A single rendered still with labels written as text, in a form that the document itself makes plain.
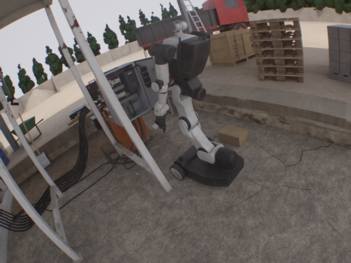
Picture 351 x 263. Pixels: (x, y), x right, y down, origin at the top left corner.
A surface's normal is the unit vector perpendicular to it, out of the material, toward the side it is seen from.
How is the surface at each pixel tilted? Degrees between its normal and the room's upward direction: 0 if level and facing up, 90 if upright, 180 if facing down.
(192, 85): 65
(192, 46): 91
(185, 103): 88
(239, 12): 90
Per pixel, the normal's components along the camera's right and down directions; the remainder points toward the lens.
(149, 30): 0.13, 0.48
